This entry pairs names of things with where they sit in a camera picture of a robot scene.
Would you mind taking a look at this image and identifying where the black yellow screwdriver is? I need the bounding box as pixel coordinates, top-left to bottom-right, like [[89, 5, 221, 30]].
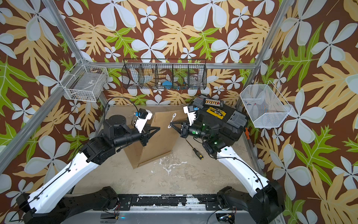
[[186, 140, 204, 160]]

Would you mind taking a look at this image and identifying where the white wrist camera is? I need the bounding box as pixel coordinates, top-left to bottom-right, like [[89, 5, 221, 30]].
[[134, 108, 153, 133], [183, 105, 199, 126]]

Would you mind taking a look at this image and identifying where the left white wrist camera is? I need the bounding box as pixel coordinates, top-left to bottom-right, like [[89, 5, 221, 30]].
[[134, 108, 153, 133]]

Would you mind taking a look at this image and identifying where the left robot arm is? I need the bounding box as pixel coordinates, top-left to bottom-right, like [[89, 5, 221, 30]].
[[16, 109, 160, 224]]

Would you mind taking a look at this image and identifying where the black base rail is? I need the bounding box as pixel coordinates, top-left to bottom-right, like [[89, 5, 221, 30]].
[[108, 194, 233, 211]]

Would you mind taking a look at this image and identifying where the white wire basket right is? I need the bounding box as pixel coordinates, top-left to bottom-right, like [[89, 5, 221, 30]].
[[240, 82, 293, 129]]

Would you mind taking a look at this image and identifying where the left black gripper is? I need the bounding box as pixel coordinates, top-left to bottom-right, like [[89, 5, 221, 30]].
[[112, 123, 159, 149]]

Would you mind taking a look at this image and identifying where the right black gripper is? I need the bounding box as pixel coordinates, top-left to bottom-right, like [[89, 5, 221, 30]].
[[172, 121, 212, 143]]

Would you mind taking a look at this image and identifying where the blue object in basket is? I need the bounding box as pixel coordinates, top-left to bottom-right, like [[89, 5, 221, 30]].
[[162, 81, 172, 89]]

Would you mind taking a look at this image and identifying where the white wire basket left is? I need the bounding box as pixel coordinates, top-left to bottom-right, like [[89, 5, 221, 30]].
[[61, 59, 109, 102]]

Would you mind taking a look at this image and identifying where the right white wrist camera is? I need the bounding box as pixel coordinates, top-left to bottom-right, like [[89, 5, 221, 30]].
[[183, 105, 199, 126]]

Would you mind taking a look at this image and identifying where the brown kraft file bag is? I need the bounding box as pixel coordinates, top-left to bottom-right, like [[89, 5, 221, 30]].
[[139, 108, 187, 166], [124, 142, 174, 169]]

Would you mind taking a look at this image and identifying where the black wire basket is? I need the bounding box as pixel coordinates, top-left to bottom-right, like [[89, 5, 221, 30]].
[[120, 59, 208, 90]]

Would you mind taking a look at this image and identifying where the black yellow toolbox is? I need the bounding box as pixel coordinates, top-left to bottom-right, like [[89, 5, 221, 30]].
[[189, 95, 249, 145]]

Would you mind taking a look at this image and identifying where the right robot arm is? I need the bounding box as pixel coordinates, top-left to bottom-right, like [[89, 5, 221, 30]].
[[170, 122, 285, 224]]

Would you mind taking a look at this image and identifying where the white wire basket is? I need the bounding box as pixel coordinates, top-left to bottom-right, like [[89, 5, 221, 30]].
[[61, 59, 109, 102], [240, 82, 293, 129]]

